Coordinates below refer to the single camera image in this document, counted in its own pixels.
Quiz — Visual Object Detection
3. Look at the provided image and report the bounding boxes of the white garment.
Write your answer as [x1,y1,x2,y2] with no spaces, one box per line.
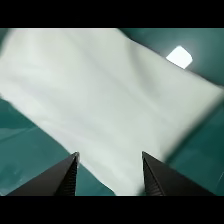
[0,28,224,197]

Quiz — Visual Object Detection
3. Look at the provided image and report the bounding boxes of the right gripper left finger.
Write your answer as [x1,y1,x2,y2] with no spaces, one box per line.
[7,151,81,197]

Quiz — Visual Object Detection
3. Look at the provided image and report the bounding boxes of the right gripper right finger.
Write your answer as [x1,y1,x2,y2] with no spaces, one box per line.
[141,150,216,197]

